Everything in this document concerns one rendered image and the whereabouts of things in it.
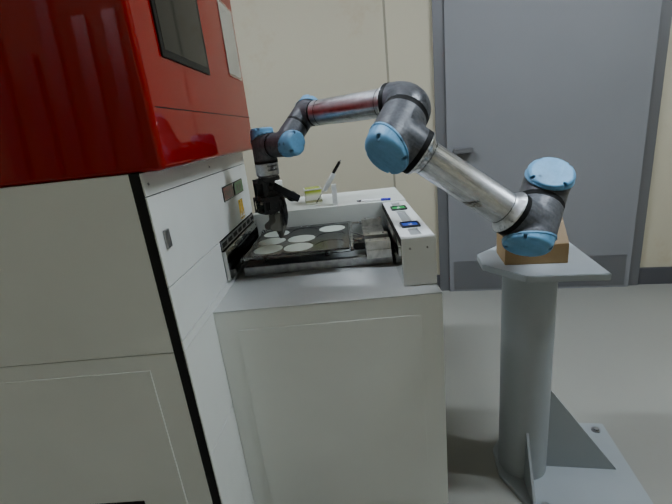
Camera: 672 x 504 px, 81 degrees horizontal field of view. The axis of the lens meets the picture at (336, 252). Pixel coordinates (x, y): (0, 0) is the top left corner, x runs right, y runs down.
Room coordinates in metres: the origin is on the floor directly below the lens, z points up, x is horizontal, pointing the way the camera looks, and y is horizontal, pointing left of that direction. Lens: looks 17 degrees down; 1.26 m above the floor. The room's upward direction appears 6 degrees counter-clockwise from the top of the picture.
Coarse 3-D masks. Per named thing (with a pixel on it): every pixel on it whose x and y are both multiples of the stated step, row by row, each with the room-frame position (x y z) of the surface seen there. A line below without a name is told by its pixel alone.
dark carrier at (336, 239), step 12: (300, 228) 1.54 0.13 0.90; (312, 228) 1.53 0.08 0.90; (348, 228) 1.46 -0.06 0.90; (312, 240) 1.34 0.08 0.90; (324, 240) 1.32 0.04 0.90; (336, 240) 1.31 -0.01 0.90; (348, 240) 1.29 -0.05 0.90; (252, 252) 1.28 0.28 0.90; (276, 252) 1.24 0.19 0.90; (288, 252) 1.23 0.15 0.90
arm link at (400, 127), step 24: (408, 96) 0.98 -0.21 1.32; (384, 120) 0.95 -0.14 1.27; (408, 120) 0.94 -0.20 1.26; (384, 144) 0.92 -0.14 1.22; (408, 144) 0.92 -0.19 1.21; (432, 144) 0.93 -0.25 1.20; (384, 168) 0.97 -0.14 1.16; (408, 168) 0.94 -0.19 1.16; (432, 168) 0.94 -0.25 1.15; (456, 168) 0.94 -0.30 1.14; (456, 192) 0.95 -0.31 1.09; (480, 192) 0.93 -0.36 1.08; (504, 192) 0.94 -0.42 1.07; (504, 216) 0.93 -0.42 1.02; (528, 216) 0.91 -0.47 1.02; (552, 216) 0.93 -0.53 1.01; (504, 240) 0.94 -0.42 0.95; (528, 240) 0.90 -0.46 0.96; (552, 240) 0.90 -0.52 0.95
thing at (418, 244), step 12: (384, 204) 1.54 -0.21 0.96; (396, 204) 1.53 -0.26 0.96; (408, 204) 1.49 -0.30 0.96; (396, 216) 1.31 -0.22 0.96; (408, 216) 1.29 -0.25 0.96; (396, 228) 1.15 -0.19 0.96; (408, 228) 1.13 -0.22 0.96; (420, 228) 1.12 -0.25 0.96; (408, 240) 1.03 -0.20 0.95; (420, 240) 1.03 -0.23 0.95; (432, 240) 1.03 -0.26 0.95; (408, 252) 1.03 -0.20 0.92; (420, 252) 1.03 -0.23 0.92; (432, 252) 1.03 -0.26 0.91; (408, 264) 1.03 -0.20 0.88; (420, 264) 1.03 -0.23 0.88; (432, 264) 1.03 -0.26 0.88; (408, 276) 1.03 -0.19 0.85; (420, 276) 1.03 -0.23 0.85; (432, 276) 1.03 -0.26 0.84
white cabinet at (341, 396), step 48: (240, 336) 0.99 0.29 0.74; (288, 336) 0.99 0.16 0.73; (336, 336) 0.98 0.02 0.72; (384, 336) 0.97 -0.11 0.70; (432, 336) 0.97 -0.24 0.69; (240, 384) 1.00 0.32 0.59; (288, 384) 0.99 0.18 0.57; (336, 384) 0.98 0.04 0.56; (384, 384) 0.97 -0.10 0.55; (432, 384) 0.97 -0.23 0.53; (240, 432) 1.00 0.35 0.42; (288, 432) 0.99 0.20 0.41; (336, 432) 0.98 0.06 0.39; (384, 432) 0.97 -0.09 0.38; (432, 432) 0.97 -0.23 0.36; (288, 480) 0.99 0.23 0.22; (336, 480) 0.98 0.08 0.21; (384, 480) 0.97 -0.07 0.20; (432, 480) 0.97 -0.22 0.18
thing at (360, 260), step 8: (352, 256) 1.26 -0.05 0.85; (360, 256) 1.25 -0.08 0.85; (272, 264) 1.27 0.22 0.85; (280, 264) 1.26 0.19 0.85; (288, 264) 1.26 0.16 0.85; (296, 264) 1.26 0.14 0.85; (304, 264) 1.26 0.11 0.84; (312, 264) 1.26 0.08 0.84; (320, 264) 1.25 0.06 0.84; (328, 264) 1.25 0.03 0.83; (336, 264) 1.25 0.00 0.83; (344, 264) 1.25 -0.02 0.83; (352, 264) 1.25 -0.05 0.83; (360, 264) 1.25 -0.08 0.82; (368, 264) 1.25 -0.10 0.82; (248, 272) 1.27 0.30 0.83; (256, 272) 1.27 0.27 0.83; (264, 272) 1.26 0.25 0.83; (272, 272) 1.26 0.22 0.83; (280, 272) 1.26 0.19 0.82
